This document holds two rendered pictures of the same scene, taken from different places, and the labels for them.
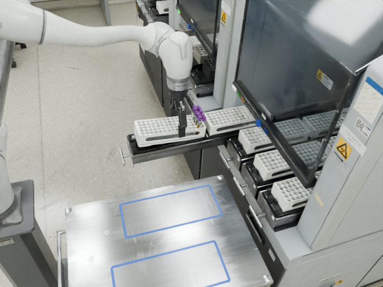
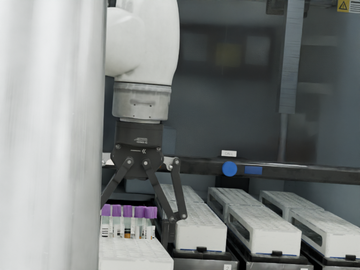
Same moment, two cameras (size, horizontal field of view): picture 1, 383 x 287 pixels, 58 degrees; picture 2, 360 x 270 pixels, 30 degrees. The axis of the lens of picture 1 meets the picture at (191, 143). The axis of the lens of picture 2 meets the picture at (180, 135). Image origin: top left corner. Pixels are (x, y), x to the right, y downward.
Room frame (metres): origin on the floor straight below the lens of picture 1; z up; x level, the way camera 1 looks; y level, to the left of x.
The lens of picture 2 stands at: (0.81, 1.07, 1.11)
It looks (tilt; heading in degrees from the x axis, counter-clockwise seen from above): 3 degrees down; 284
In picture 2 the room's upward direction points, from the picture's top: 5 degrees clockwise
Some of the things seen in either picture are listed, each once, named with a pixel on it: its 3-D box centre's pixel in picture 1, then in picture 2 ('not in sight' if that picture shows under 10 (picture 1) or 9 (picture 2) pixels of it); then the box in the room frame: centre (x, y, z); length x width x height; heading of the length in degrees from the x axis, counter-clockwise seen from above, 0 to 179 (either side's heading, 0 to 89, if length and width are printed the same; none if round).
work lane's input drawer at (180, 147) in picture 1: (199, 135); not in sight; (1.17, -0.03, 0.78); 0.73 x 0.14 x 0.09; 111
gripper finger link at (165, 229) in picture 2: (181, 130); (164, 242); (1.08, 0.04, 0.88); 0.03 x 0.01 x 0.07; 111
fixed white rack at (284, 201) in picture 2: not in sight; (289, 210); (0.95, -0.76, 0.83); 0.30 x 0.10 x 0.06; 111
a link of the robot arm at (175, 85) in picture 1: (178, 80); (141, 103); (1.13, 0.06, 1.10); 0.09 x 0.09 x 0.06
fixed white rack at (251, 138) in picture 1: (273, 136); (192, 226); (1.13, -0.36, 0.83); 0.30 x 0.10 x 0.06; 111
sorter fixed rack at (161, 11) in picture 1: (178, 6); not in sight; (2.45, 0.14, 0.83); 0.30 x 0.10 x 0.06; 111
